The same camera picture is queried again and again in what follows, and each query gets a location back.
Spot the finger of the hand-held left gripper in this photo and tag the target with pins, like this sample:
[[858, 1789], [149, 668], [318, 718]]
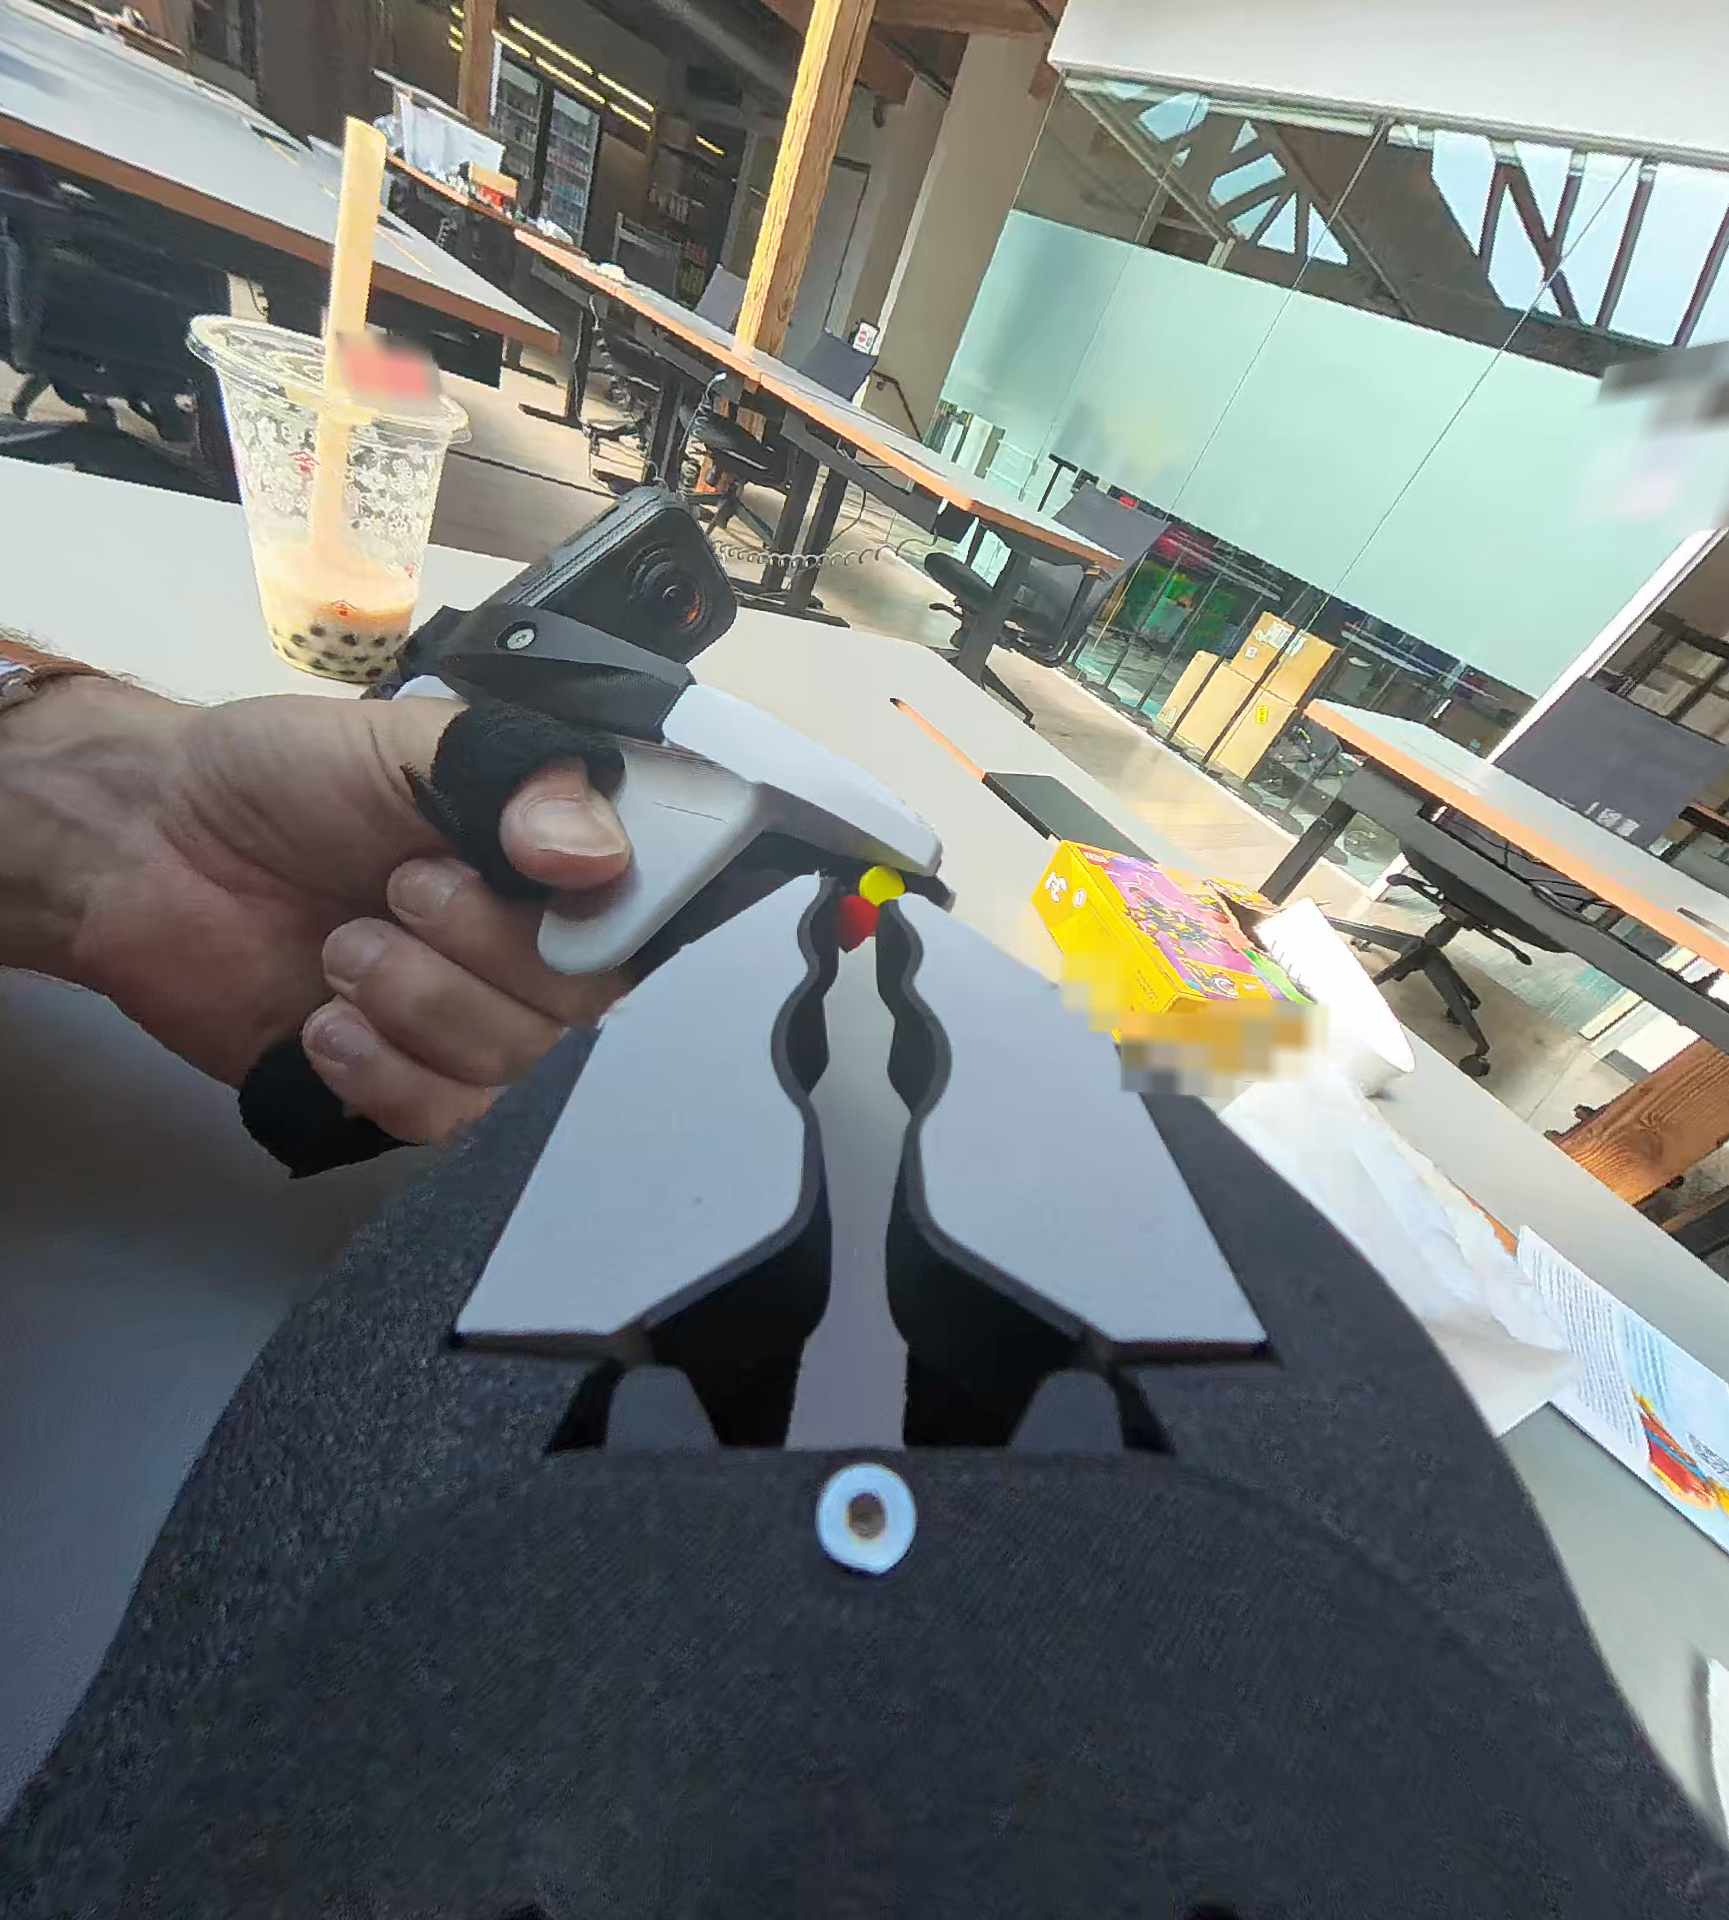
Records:
[[811, 785]]

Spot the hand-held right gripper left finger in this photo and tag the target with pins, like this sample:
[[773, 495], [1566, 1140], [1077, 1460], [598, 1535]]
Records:
[[640, 1190]]

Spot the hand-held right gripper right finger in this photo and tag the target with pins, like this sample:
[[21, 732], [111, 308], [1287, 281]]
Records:
[[1084, 1190]]

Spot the small yellow red lego piece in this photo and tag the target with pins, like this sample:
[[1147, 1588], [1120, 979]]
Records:
[[867, 899]]

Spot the torn printed white paper bag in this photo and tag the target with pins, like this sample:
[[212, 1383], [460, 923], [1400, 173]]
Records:
[[1409, 1167]]

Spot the colourful cardboard lego box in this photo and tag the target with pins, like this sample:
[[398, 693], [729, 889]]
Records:
[[1164, 926]]

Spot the person's left hand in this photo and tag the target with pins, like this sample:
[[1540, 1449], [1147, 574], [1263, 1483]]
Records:
[[206, 874]]

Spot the long wood edged desk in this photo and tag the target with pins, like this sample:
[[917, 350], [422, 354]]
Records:
[[811, 393]]

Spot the black office chair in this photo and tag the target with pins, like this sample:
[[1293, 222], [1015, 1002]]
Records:
[[1463, 961], [1034, 590], [39, 302]]

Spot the clear plastic cup with straw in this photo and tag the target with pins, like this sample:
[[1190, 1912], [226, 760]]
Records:
[[326, 486]]

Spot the wooden plank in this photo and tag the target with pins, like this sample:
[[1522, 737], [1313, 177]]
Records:
[[1682, 1127]]

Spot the grey top office desk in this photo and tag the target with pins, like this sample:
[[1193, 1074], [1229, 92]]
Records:
[[206, 151]]

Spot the white blue instruction leaflet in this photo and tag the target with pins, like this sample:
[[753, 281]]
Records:
[[1679, 1409]]

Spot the wooden support post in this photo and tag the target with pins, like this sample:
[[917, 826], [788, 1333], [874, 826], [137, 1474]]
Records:
[[811, 164]]

